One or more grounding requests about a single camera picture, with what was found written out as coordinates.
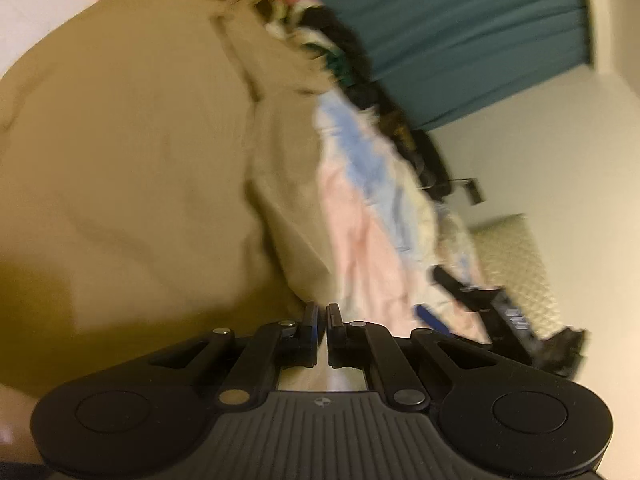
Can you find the black wall outlet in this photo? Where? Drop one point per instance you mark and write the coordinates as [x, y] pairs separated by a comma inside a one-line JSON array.
[[475, 191]]

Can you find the tan printed t-shirt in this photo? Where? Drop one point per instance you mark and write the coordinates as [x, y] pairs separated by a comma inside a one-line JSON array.
[[150, 160]]

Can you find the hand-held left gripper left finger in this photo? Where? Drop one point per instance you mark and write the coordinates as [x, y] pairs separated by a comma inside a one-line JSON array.
[[312, 332]]

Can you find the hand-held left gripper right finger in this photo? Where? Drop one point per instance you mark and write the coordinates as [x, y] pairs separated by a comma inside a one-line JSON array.
[[334, 332]]

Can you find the wide blue curtain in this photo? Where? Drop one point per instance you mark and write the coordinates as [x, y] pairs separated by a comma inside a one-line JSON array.
[[450, 25]]

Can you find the black armchair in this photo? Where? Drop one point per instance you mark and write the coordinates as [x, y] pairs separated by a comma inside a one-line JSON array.
[[432, 160]]

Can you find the pile of clothes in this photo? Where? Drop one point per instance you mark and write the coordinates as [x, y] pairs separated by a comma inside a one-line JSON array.
[[340, 45]]

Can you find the pastel bed blanket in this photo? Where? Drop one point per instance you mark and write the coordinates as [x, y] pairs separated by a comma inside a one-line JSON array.
[[350, 200]]

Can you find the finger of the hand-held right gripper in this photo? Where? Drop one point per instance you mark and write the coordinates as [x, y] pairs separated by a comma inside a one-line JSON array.
[[427, 314], [452, 285]]

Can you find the beige quilted headboard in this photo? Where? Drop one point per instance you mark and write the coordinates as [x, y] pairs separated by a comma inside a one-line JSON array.
[[520, 255]]

